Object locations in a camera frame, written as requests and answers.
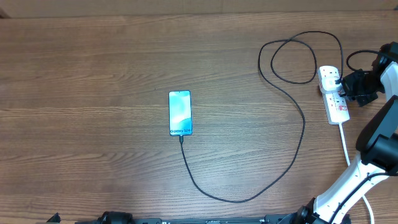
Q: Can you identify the Galaxy smartphone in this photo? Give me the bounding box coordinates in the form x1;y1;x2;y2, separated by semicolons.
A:
169;90;193;136

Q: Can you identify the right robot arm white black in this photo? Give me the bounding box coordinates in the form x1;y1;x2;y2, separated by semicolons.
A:
280;42;397;223

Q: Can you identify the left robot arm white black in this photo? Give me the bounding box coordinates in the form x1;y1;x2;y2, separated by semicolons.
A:
75;212;135;224

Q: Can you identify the white USB charger plug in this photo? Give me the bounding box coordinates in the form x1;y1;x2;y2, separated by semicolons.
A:
319;77;343;94

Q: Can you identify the white power strip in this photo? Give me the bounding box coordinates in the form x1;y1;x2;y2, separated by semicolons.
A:
317;65;349;124

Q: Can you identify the white power strip cord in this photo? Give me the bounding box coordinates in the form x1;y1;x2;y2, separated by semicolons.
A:
338;123;376;224

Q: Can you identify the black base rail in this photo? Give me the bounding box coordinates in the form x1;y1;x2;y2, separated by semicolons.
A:
74;213;299;224

